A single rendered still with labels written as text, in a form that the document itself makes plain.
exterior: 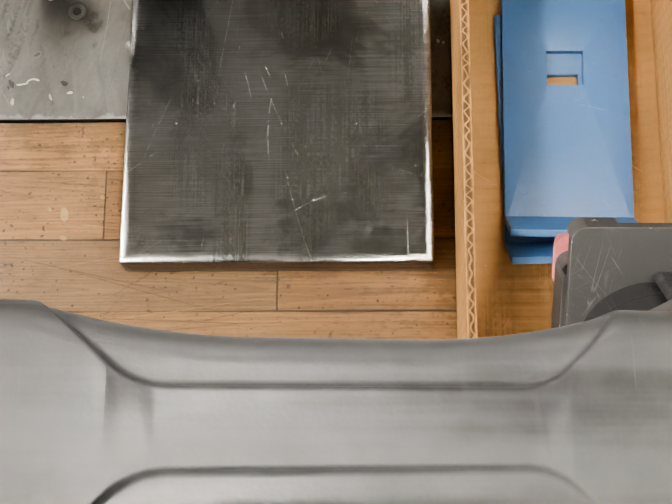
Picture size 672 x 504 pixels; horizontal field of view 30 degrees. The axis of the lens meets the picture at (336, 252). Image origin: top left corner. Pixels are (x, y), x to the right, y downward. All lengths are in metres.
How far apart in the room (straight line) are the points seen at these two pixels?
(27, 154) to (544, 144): 0.29
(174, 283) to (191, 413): 0.41
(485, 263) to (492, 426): 0.39
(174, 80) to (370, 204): 0.13
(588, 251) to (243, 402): 0.23
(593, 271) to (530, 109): 0.23
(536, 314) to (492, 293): 0.03
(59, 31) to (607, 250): 0.39
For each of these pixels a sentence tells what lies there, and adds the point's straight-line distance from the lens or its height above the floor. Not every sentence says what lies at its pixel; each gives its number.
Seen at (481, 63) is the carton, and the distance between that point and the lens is 0.73.
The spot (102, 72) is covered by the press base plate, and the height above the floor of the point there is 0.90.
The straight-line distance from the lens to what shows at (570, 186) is 0.70.
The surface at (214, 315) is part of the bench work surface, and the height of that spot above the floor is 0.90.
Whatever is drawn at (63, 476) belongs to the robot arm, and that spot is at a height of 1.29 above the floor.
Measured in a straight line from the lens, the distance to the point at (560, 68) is 0.73.
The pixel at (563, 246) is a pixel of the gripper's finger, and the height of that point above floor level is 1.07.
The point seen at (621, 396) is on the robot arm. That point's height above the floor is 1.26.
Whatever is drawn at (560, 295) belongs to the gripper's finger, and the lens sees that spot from 0.51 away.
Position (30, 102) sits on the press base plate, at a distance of 0.75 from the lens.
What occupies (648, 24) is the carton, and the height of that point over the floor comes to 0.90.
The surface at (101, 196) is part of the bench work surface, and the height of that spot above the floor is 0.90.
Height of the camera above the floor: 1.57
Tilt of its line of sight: 75 degrees down
